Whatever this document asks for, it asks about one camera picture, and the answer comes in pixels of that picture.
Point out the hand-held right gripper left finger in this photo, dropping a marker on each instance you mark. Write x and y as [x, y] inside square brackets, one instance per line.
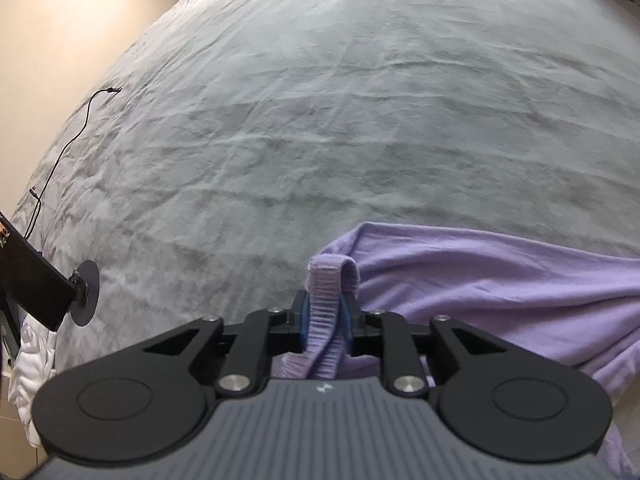
[300, 325]

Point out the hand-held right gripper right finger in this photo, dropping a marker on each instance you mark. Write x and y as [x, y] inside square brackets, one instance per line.
[346, 325]

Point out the purple shorts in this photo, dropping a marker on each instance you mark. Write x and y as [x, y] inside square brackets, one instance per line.
[475, 280]

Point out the grey fleece blanket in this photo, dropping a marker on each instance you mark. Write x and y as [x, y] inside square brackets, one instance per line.
[325, 110]

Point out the white quilted cloth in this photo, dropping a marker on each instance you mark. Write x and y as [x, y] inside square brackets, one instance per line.
[30, 375]

